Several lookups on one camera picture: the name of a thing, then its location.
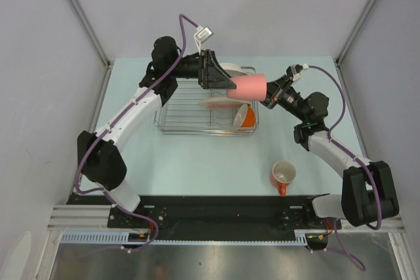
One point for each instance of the left aluminium frame post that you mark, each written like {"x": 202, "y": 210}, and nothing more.
{"x": 88, "y": 30}

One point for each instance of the orange mug white inside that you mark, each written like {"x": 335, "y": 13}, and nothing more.
{"x": 282, "y": 174}

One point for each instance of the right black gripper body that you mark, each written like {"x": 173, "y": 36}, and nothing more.
{"x": 273, "y": 98}

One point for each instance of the white slotted cable duct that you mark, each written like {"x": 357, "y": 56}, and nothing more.
{"x": 128, "y": 238}

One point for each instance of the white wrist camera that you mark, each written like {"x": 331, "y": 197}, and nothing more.
{"x": 295, "y": 72}
{"x": 201, "y": 35}

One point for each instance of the right aluminium frame post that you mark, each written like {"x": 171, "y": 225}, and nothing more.
{"x": 354, "y": 33}

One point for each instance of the aluminium frame post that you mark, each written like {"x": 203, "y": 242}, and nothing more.
{"x": 88, "y": 30}
{"x": 354, "y": 33}

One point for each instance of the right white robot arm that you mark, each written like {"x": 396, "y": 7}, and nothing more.
{"x": 368, "y": 194}

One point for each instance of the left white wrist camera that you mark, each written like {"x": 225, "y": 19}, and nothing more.
{"x": 201, "y": 35}

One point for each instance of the pink beige leaf plate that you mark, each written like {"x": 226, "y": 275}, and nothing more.
{"x": 222, "y": 103}

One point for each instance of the white scalloped plate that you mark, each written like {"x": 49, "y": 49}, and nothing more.
{"x": 233, "y": 70}

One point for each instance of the white bowl orange outside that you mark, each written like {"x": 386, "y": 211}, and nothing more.
{"x": 245, "y": 118}

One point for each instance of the metal wire dish rack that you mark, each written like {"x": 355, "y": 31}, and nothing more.
{"x": 183, "y": 113}

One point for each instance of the coral pink cup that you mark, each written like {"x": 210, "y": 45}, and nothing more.
{"x": 248, "y": 87}

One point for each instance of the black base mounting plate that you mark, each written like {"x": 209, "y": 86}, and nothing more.
{"x": 232, "y": 218}

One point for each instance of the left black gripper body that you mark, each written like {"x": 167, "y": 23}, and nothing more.
{"x": 202, "y": 69}

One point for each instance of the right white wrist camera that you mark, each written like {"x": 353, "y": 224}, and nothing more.
{"x": 295, "y": 72}

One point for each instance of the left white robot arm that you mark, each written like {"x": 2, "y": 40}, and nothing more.
{"x": 99, "y": 152}

